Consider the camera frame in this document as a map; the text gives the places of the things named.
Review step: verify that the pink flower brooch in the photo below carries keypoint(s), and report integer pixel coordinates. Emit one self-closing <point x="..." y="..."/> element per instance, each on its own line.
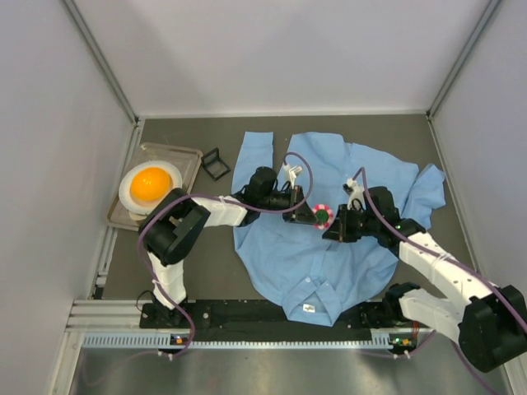
<point x="324" y="216"/>

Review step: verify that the orange bowl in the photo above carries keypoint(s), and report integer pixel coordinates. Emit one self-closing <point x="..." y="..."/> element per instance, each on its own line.
<point x="150" y="184"/>

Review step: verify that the grey slotted cable duct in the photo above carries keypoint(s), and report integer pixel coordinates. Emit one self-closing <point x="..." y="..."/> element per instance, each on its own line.
<point x="166" y="341"/>

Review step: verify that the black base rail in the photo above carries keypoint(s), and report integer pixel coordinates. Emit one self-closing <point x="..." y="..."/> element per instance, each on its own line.
<point x="261" y="320"/>

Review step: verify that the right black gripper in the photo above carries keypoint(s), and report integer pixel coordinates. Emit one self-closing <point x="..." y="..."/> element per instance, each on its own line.
<point x="342" y="223"/>

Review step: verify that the small black stand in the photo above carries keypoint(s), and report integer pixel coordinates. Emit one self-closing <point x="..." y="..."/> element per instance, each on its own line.
<point x="214" y="165"/>

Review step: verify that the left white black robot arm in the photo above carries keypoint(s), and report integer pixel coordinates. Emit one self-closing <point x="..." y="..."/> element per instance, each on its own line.
<point x="173" y="227"/>

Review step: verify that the light blue button shirt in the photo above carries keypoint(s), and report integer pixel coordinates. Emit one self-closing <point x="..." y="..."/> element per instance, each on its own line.
<point x="314" y="280"/>

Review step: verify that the white plate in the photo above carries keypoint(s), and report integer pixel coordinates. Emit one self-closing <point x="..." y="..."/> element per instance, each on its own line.
<point x="139" y="207"/>

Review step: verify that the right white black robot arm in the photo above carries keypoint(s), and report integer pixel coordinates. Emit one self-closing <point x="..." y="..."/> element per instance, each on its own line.
<point x="487" y="323"/>

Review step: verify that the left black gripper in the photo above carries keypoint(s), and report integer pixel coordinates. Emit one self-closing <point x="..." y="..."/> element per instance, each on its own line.
<point x="296" y="204"/>

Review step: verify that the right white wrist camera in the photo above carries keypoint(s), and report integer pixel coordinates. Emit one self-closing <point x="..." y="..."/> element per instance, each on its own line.
<point x="355" y="192"/>

